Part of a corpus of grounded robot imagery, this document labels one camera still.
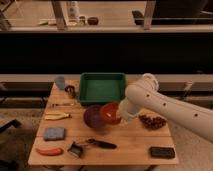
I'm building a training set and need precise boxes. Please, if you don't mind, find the red bowl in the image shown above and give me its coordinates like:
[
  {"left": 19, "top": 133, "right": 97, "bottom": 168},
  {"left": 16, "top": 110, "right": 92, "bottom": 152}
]
[{"left": 100, "top": 102, "right": 121, "bottom": 125}]

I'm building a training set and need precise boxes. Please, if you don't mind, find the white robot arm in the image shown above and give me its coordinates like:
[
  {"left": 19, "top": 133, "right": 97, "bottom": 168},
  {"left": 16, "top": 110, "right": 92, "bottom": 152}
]
[{"left": 117, "top": 73, "right": 213, "bottom": 143}]

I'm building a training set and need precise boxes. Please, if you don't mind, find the purple bowl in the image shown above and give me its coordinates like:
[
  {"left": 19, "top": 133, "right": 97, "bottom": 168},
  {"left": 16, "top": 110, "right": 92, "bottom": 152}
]
[{"left": 83, "top": 105, "right": 106, "bottom": 129}]

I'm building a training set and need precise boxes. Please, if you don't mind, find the black handled peeler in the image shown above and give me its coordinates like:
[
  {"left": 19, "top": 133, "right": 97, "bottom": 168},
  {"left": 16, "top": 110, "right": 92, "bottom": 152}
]
[{"left": 86, "top": 139, "right": 117, "bottom": 149}]

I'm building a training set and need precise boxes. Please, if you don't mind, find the dark metal can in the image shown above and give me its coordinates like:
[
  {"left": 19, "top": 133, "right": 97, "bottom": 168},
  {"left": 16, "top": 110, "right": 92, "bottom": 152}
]
[{"left": 65, "top": 85, "right": 76, "bottom": 98}]

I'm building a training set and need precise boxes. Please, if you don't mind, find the black binder clip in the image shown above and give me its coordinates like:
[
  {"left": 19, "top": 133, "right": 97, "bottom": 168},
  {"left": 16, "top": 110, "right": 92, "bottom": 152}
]
[{"left": 68, "top": 142, "right": 83, "bottom": 158}]

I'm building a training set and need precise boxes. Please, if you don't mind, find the orange carrot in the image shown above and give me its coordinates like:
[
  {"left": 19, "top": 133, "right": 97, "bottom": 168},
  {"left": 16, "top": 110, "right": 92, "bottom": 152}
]
[{"left": 35, "top": 148, "right": 64, "bottom": 156}]

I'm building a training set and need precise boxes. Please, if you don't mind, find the clear bottle on shelf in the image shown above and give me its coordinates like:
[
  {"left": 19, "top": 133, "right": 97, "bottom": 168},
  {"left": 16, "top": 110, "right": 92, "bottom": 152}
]
[{"left": 66, "top": 1, "right": 79, "bottom": 26}]

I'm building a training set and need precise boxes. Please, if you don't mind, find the dark grape bunch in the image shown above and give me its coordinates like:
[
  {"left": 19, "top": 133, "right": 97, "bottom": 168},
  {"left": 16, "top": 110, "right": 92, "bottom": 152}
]
[{"left": 139, "top": 115, "right": 167, "bottom": 130}]

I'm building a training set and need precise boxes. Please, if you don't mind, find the yellow banana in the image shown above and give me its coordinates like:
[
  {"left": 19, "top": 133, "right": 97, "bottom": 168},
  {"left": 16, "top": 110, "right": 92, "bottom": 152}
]
[{"left": 44, "top": 113, "right": 71, "bottom": 120}]

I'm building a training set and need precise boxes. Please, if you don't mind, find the dark bowl on shelf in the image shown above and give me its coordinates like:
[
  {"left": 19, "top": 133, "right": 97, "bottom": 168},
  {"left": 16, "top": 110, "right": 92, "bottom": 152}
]
[{"left": 87, "top": 17, "right": 99, "bottom": 25}]

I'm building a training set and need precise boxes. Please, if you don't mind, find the green plastic tray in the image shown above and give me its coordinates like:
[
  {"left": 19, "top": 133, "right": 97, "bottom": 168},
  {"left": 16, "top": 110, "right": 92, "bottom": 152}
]
[{"left": 78, "top": 73, "right": 127, "bottom": 106}]

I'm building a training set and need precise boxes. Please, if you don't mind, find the wooden table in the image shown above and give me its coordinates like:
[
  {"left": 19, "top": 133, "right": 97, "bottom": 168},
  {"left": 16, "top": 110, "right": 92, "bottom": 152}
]
[{"left": 28, "top": 85, "right": 178, "bottom": 166}]

